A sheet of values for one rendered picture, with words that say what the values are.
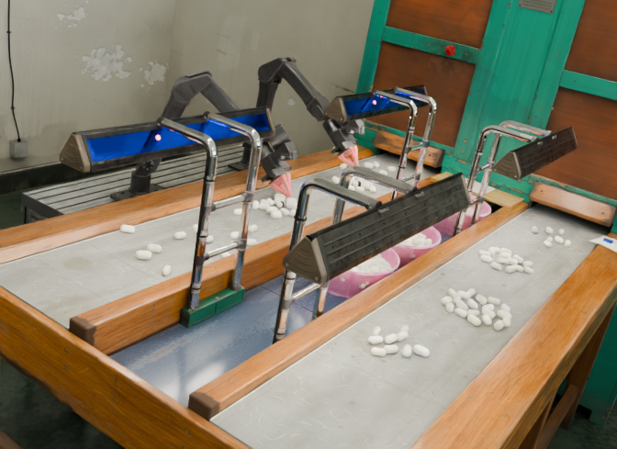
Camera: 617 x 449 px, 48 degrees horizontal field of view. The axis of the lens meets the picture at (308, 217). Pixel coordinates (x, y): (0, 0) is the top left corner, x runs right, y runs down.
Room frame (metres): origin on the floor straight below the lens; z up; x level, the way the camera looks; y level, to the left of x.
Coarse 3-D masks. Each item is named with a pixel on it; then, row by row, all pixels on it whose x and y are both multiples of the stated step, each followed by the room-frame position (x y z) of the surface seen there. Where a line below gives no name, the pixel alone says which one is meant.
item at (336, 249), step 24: (432, 192) 1.37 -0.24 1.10; (456, 192) 1.47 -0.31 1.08; (360, 216) 1.12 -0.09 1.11; (384, 216) 1.18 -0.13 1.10; (408, 216) 1.25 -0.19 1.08; (432, 216) 1.33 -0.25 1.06; (312, 240) 0.99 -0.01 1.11; (336, 240) 1.04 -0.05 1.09; (360, 240) 1.09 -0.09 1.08; (384, 240) 1.15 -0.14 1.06; (288, 264) 1.01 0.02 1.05; (312, 264) 0.98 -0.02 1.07; (336, 264) 1.01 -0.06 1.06
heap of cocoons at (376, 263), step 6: (372, 258) 1.81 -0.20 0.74; (378, 258) 1.81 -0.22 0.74; (360, 264) 1.74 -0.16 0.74; (366, 264) 1.75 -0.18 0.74; (372, 264) 1.78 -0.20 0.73; (378, 264) 1.76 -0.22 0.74; (384, 264) 1.78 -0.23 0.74; (354, 270) 1.70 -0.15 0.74; (360, 270) 1.70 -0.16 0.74; (366, 270) 1.72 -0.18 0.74; (372, 270) 1.73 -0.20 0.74; (378, 270) 1.74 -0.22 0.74; (384, 270) 1.73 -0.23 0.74; (366, 282) 1.65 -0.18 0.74
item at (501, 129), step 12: (504, 120) 2.23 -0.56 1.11; (480, 132) 2.11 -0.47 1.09; (504, 132) 2.06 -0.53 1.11; (516, 132) 2.05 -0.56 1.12; (540, 132) 2.16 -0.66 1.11; (552, 132) 2.16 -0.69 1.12; (480, 144) 2.10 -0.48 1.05; (492, 144) 2.23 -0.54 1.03; (540, 144) 2.01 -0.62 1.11; (480, 156) 2.10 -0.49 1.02; (492, 156) 2.22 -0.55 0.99; (480, 168) 2.15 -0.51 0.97; (468, 180) 2.10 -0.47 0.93; (480, 192) 2.23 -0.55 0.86; (480, 204) 2.22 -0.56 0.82; (456, 228) 2.09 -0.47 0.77
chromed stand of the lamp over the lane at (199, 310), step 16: (208, 112) 1.60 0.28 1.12; (160, 128) 1.46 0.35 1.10; (176, 128) 1.44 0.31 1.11; (240, 128) 1.54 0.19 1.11; (208, 144) 1.39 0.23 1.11; (256, 144) 1.51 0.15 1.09; (208, 160) 1.38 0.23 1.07; (256, 160) 1.51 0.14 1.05; (208, 176) 1.38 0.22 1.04; (256, 176) 1.52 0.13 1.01; (208, 192) 1.38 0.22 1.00; (208, 208) 1.39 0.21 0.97; (208, 224) 1.39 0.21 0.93; (240, 224) 1.52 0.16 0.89; (240, 240) 1.51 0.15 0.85; (208, 256) 1.41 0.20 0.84; (240, 256) 1.51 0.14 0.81; (192, 272) 1.38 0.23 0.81; (240, 272) 1.51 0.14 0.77; (192, 288) 1.38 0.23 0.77; (240, 288) 1.53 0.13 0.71; (192, 304) 1.38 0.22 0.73; (208, 304) 1.42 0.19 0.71; (224, 304) 1.47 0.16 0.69; (192, 320) 1.38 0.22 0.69
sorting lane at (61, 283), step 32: (384, 160) 2.85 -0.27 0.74; (256, 192) 2.16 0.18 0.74; (320, 192) 2.28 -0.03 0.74; (384, 192) 2.42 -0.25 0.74; (160, 224) 1.76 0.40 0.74; (192, 224) 1.80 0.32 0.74; (224, 224) 1.85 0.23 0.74; (256, 224) 1.89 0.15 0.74; (288, 224) 1.94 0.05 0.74; (32, 256) 1.44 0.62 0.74; (64, 256) 1.47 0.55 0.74; (96, 256) 1.50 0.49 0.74; (128, 256) 1.53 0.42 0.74; (160, 256) 1.57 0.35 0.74; (192, 256) 1.60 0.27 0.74; (32, 288) 1.30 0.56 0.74; (64, 288) 1.33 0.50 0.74; (96, 288) 1.35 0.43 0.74; (128, 288) 1.38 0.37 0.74; (64, 320) 1.20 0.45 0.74
